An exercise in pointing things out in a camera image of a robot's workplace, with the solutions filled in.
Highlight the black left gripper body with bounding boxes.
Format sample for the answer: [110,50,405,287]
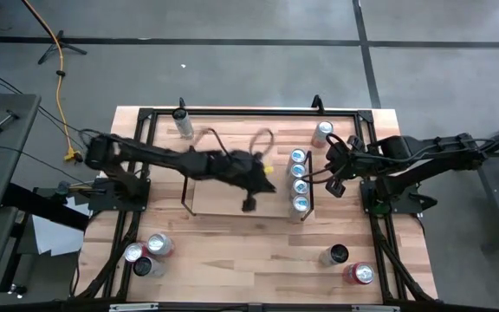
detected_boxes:
[205,148,273,194]

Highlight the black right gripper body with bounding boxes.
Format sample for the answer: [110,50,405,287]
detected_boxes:
[325,141,373,180]

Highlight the white can with black lid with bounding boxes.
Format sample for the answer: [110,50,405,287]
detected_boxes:
[318,244,350,267]
[133,256,165,278]

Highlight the orange white can silver lid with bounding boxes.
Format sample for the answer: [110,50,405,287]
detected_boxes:
[310,120,335,149]

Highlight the red white can silver lid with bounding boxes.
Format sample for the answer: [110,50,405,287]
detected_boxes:
[146,232,174,257]
[123,242,146,263]

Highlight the white paper sheets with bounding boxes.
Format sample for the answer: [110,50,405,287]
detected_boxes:
[30,195,93,257]

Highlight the black diagonal beam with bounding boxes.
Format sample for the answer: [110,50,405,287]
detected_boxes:
[1,182,91,231]

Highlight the black tripod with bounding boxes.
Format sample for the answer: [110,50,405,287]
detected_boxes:
[36,29,88,66]

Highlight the grey side desk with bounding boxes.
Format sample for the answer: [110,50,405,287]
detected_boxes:
[0,92,42,307]

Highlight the metal caster wheel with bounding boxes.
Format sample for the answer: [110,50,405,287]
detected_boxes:
[7,283,29,300]

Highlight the black aluminium table frame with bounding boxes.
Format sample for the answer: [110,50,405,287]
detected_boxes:
[72,106,440,305]

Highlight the silver metal bracket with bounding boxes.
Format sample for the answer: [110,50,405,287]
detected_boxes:
[350,304,402,312]
[108,302,160,312]

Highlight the yellow cable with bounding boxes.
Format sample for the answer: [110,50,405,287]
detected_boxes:
[20,0,84,165]

